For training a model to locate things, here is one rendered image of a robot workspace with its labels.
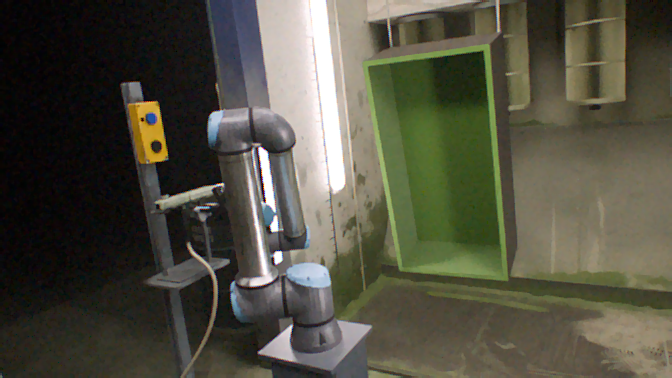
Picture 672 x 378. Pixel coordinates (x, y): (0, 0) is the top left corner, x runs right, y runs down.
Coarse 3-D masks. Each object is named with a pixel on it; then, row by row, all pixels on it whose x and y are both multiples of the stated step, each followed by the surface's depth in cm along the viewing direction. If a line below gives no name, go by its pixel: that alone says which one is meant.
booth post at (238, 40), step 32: (224, 0) 229; (224, 32) 234; (256, 32) 242; (224, 64) 238; (256, 64) 242; (224, 96) 243; (256, 96) 242; (256, 160) 243; (288, 256) 267; (288, 320) 267
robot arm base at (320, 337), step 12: (300, 324) 165; (312, 324) 163; (324, 324) 165; (336, 324) 170; (300, 336) 165; (312, 336) 164; (324, 336) 164; (336, 336) 167; (300, 348) 165; (312, 348) 163; (324, 348) 164
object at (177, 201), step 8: (192, 192) 211; (200, 192) 214; (208, 192) 218; (160, 200) 198; (168, 200) 199; (176, 200) 202; (184, 200) 206; (192, 200) 210; (160, 208) 197; (176, 208) 204; (184, 208) 207; (184, 216) 207; (184, 224) 207; (184, 232) 209; (184, 240) 210
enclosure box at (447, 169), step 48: (432, 48) 223; (480, 48) 204; (384, 96) 255; (432, 96) 259; (480, 96) 247; (384, 144) 255; (432, 144) 271; (480, 144) 258; (432, 192) 283; (480, 192) 270; (432, 240) 298; (480, 240) 283
